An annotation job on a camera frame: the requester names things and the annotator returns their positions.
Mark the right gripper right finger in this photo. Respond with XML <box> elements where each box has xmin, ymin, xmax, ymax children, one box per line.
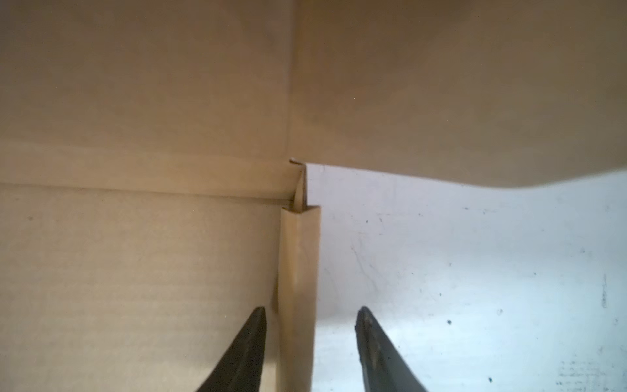
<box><xmin>355</xmin><ymin>306</ymin><xmax>427</xmax><ymax>392</ymax></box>

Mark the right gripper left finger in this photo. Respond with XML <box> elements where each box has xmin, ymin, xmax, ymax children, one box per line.
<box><xmin>196</xmin><ymin>306</ymin><xmax>267</xmax><ymax>392</ymax></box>

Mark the brown cardboard box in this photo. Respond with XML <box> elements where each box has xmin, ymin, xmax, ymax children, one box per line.
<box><xmin>1</xmin><ymin>1</ymin><xmax>626</xmax><ymax>391</ymax></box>

